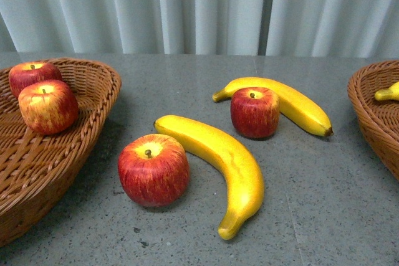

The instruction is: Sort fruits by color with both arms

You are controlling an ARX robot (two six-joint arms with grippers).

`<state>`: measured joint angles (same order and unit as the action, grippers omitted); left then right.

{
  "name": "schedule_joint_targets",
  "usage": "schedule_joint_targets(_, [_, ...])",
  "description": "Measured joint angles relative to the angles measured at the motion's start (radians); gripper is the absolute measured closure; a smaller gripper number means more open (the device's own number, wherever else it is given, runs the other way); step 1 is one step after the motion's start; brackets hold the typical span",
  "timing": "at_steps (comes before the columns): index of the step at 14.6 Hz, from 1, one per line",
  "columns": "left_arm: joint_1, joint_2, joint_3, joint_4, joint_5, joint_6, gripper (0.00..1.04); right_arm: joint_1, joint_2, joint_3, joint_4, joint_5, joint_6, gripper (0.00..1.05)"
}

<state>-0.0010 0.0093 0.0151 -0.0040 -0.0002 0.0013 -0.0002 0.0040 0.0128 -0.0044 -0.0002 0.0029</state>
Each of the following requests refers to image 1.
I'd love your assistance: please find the large yellow banana front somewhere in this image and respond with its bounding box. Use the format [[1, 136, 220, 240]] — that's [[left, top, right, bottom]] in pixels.
[[153, 115, 264, 240]]

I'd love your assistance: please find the small red apple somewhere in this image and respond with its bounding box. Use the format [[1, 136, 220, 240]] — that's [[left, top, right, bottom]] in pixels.
[[230, 87, 280, 139]]

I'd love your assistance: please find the brown wicker basket left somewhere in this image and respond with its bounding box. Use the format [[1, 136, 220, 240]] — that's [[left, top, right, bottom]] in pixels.
[[1, 57, 122, 246]]

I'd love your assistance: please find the red apple back in basket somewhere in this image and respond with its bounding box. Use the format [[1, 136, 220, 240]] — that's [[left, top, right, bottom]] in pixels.
[[8, 62, 63, 98]]

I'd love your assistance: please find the red yellow apple in basket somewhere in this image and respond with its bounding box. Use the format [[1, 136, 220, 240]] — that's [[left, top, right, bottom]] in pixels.
[[18, 80, 79, 135]]

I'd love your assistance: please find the large red apple front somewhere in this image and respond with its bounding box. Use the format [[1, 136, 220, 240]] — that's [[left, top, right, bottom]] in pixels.
[[118, 134, 190, 207]]

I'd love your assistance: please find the brown wicker basket right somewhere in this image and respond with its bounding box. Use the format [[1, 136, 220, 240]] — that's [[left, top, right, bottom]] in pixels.
[[347, 60, 398, 178]]

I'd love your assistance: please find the yellow banana in right basket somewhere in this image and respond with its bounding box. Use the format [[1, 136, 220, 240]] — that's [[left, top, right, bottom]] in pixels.
[[374, 82, 399, 101]]

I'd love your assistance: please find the brown wicker basket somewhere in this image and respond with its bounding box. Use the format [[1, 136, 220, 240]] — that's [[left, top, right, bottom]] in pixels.
[[1, 57, 122, 246], [347, 60, 398, 178]]

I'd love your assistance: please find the white pleated curtain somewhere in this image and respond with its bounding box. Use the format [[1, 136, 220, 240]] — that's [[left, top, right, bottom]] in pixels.
[[1, 0, 398, 57]]

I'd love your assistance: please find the yellow banana back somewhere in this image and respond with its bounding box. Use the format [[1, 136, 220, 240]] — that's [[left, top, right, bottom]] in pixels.
[[212, 77, 334, 137]]

